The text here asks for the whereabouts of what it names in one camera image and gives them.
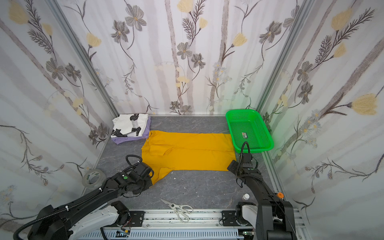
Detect yellow t-shirt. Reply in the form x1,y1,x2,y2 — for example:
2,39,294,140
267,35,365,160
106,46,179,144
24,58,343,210
142,131,236,184

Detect green plastic basket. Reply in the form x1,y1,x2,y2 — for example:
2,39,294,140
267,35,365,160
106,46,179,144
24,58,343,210
226,109,274,154

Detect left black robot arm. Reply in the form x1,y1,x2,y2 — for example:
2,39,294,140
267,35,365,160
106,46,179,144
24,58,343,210
13,155,155,240

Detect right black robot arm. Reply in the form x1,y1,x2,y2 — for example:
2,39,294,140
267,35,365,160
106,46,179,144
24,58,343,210
228,153,298,240

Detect white capped small bottle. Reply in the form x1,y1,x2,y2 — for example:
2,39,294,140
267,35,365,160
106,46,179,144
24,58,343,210
242,194,250,202

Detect purple folded t-shirt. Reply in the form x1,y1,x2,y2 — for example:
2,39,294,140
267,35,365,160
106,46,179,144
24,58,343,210
111,116,151,145

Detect orange capped small bottle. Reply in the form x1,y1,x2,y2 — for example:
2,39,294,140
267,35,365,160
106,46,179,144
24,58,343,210
276,192,285,200

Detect clear tape roll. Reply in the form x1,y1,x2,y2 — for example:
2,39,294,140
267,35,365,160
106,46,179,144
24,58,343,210
82,169,107,190

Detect white printed folded t-shirt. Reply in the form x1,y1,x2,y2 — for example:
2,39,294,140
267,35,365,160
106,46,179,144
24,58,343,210
111,114,149,138

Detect white handled scissors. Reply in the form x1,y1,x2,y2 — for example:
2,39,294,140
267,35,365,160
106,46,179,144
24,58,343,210
161,199,194,224

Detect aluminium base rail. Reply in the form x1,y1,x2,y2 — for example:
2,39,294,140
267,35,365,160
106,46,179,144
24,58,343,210
81,205,311,240

